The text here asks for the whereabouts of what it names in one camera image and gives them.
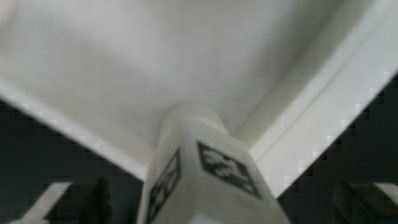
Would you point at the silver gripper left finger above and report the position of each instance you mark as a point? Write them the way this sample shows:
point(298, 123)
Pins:
point(72, 204)

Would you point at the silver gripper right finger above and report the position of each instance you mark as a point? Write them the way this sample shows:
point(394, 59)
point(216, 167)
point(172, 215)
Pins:
point(365, 203)

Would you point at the white table leg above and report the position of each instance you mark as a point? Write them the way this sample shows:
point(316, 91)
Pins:
point(205, 188)

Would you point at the white square table top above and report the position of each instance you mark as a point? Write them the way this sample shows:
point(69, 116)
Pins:
point(282, 60)

